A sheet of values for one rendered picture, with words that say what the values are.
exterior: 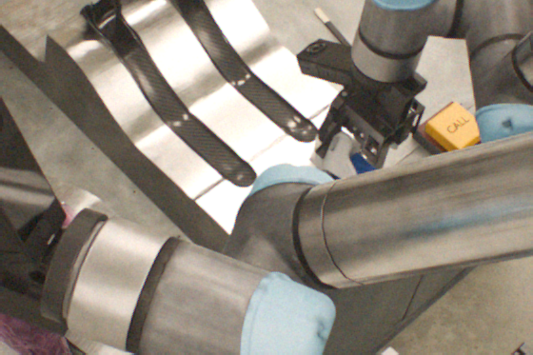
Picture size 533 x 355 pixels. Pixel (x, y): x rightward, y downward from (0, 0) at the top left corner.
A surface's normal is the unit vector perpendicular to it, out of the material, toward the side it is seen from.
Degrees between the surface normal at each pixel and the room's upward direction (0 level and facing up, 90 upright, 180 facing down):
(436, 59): 0
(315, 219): 52
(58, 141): 0
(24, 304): 82
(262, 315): 12
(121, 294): 36
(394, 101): 90
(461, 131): 0
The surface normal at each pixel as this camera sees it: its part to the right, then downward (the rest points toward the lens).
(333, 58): -0.28, -0.81
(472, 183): -0.69, -0.28
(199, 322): -0.11, 0.00
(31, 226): 0.89, -0.01
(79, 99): -0.72, 0.51
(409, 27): 0.01, 0.81
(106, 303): -0.20, 0.25
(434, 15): 0.06, 0.51
